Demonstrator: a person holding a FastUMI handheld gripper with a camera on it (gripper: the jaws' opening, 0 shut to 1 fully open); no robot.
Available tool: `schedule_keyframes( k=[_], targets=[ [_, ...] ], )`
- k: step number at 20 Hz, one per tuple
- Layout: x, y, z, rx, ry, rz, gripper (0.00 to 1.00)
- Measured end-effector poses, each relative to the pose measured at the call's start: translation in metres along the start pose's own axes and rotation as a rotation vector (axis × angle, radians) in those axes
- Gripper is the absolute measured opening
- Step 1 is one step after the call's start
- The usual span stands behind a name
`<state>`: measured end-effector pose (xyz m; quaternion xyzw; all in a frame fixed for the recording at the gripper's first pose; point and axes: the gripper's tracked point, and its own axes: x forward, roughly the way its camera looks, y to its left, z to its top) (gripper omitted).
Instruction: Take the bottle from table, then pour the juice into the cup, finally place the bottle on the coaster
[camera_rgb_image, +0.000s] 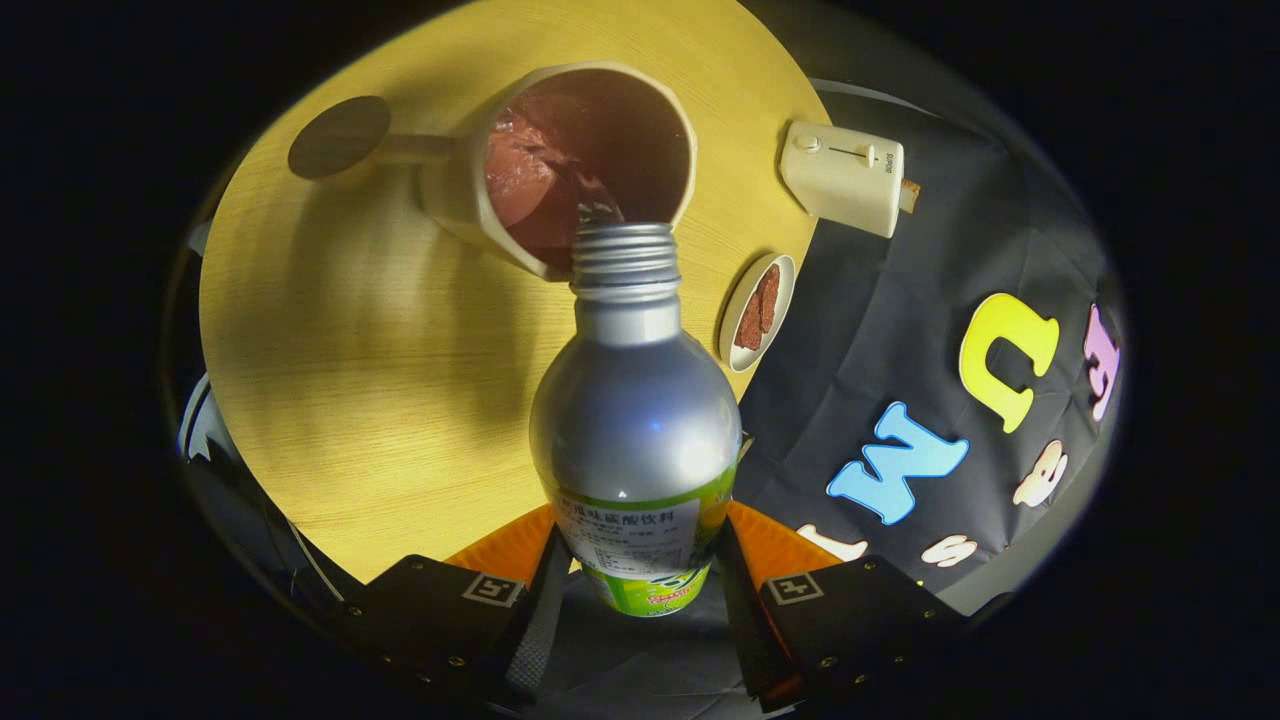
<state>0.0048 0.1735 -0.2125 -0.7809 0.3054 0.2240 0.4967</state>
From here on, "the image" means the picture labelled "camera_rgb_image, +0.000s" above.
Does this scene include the white toaster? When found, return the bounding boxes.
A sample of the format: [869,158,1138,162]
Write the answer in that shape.
[779,121,906,239]

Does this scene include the brown meat pieces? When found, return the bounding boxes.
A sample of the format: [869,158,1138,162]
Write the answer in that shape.
[733,264,782,351]

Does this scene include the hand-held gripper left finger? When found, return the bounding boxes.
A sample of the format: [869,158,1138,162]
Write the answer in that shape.
[335,503,574,706]

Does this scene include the silver bottle with green label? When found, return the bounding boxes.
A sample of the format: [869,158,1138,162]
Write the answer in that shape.
[529,222,743,618]

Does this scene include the beige cup with wooden handle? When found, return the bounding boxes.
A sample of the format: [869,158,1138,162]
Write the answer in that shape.
[288,62,698,283]

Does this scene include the white round plate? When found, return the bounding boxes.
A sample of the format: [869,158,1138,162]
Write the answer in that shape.
[718,253,797,373]

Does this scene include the black backdrop cloth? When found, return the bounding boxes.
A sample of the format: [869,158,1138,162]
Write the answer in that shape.
[560,80,1126,720]

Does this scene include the wooden table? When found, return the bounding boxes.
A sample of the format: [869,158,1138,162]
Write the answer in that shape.
[198,0,833,584]

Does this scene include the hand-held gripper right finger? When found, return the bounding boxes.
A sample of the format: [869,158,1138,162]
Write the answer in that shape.
[715,500,966,713]

